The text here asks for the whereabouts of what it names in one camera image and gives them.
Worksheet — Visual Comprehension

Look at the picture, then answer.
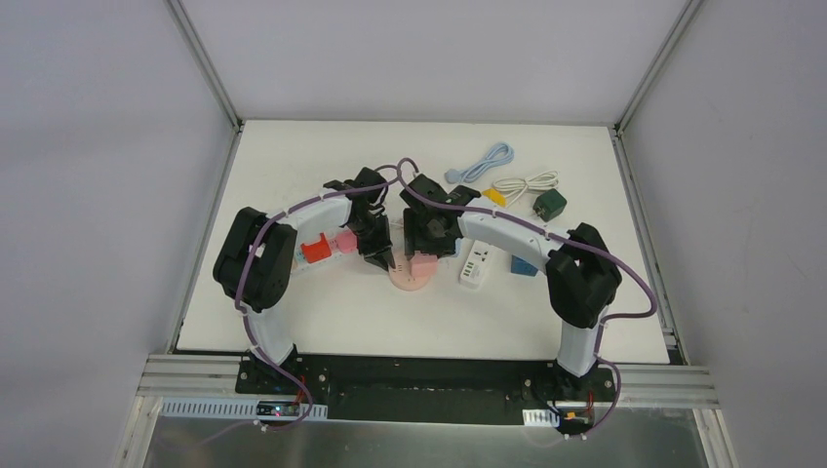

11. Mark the pink cube plug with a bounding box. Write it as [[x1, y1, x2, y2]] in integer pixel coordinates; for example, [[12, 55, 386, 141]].
[[410, 253, 439, 279]]

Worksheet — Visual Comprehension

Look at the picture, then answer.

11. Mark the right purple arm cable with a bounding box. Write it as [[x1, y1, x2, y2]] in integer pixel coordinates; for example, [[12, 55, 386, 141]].
[[395, 157, 659, 447]]

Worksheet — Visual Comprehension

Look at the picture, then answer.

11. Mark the light blue cable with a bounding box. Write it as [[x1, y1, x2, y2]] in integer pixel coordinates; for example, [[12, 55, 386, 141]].
[[444, 142, 516, 185]]

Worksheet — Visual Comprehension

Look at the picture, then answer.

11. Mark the round pink socket base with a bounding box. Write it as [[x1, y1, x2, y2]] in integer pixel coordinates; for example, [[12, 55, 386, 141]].
[[388, 254, 431, 293]]

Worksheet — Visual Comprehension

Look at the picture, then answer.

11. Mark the blue cube plug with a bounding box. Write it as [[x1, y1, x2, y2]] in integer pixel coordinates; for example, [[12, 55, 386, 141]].
[[510, 255, 538, 277]]

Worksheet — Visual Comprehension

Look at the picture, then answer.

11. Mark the red cube plug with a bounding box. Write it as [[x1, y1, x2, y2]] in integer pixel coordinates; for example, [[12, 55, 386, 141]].
[[300, 233, 332, 264]]

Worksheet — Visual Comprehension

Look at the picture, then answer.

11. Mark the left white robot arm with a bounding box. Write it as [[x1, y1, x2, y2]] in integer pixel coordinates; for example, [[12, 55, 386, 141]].
[[212, 168, 395, 395]]

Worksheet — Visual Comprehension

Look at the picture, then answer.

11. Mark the dark green cube plug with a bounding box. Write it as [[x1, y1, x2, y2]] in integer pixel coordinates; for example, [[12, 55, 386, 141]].
[[532, 189, 568, 221]]

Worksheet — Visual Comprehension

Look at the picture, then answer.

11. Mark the yellow cube plug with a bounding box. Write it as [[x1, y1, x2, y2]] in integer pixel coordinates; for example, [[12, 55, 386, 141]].
[[482, 188, 508, 207]]

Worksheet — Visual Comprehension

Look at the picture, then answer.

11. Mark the long white power strip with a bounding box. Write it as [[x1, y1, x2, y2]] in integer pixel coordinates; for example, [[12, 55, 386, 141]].
[[292, 227, 358, 275]]

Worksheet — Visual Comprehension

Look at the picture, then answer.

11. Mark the small white power strip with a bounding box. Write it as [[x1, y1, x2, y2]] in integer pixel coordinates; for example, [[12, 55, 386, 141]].
[[458, 240, 494, 291]]

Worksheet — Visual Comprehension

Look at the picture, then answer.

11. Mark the aluminium frame rail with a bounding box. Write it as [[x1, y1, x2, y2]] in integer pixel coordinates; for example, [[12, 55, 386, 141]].
[[138, 354, 720, 410]]

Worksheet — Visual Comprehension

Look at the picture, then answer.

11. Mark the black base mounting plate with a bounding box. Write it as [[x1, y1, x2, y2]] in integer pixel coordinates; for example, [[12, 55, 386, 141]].
[[235, 353, 616, 434]]

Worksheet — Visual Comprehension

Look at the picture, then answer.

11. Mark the white cable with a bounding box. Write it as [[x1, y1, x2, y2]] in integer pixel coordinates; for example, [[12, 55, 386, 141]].
[[492, 170, 561, 207]]

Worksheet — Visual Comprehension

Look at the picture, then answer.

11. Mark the pink flat plug adapter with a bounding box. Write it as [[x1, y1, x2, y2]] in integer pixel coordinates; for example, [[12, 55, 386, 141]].
[[334, 230, 358, 254]]

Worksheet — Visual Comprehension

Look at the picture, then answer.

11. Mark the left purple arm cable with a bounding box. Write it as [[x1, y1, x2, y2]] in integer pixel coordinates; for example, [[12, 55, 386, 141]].
[[233, 164, 405, 433]]

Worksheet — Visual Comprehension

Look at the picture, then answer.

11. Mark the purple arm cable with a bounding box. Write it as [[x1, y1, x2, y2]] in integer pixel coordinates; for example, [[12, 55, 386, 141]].
[[233, 164, 405, 433], [395, 157, 659, 447]]

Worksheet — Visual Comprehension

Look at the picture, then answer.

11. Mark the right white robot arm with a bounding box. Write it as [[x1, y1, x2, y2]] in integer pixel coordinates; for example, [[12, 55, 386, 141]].
[[400, 175, 622, 400]]

